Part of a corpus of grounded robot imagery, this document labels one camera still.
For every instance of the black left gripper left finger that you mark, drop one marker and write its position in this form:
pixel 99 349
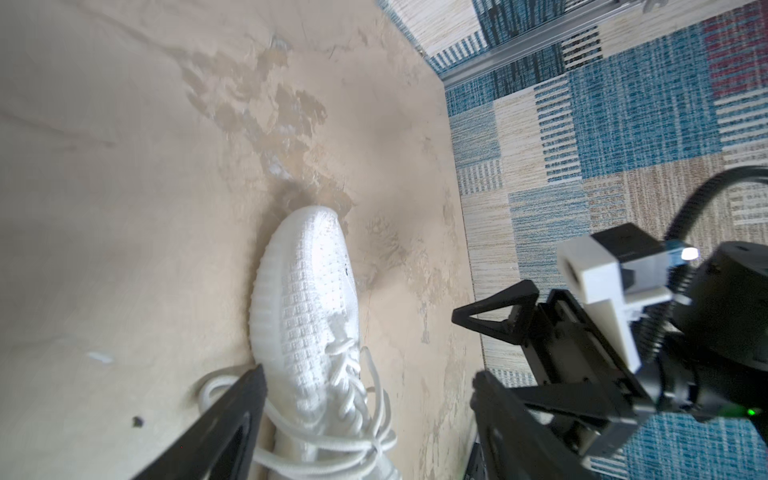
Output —
pixel 221 443

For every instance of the white shoelace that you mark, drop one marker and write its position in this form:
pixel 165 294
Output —
pixel 331 415

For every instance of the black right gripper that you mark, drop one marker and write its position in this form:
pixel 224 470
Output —
pixel 595 402

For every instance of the white sneaker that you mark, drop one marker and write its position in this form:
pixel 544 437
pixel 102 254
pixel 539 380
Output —
pixel 304 293

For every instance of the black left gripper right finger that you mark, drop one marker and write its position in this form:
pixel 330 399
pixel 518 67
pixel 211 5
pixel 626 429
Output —
pixel 515 445

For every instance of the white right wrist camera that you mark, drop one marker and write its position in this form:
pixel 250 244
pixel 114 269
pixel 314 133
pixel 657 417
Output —
pixel 615 274

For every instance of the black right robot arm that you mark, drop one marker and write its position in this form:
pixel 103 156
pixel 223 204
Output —
pixel 636 331

